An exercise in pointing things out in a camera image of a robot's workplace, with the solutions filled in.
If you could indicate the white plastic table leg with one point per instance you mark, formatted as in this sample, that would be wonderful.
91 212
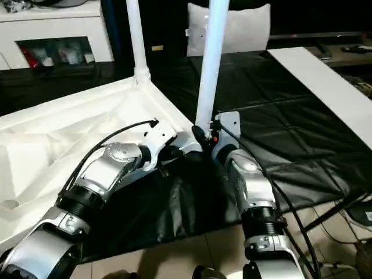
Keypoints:
138 40
210 58

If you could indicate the white plastic table top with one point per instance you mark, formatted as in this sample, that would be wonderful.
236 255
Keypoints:
58 133

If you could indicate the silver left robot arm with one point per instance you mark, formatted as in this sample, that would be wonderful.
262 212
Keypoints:
104 168

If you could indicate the black work mat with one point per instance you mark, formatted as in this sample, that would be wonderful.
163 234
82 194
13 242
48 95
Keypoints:
279 116

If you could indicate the small yellow label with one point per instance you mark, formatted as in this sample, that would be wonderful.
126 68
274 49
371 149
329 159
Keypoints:
157 48

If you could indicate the light grey cushion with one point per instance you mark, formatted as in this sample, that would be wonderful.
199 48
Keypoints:
244 29

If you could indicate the black cabinet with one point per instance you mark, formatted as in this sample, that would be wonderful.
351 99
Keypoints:
157 23

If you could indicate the dark right robot foot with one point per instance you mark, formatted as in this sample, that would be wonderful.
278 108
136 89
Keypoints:
208 273

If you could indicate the white flat board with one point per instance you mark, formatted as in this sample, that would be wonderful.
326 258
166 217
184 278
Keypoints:
325 87

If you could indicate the black stand leg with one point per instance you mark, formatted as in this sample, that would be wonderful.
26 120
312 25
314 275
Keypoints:
334 215

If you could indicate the black low shelf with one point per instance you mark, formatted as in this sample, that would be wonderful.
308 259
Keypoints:
349 58

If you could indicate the black box white label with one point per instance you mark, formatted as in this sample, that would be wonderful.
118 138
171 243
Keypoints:
360 215

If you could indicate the white glass-door cabinet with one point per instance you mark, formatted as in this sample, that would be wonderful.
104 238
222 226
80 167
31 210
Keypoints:
58 23

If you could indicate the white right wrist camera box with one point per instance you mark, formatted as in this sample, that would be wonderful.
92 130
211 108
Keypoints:
228 125

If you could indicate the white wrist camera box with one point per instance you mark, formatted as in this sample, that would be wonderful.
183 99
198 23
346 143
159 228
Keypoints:
157 138
228 125

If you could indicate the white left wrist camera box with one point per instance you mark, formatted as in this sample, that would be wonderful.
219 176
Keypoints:
157 138

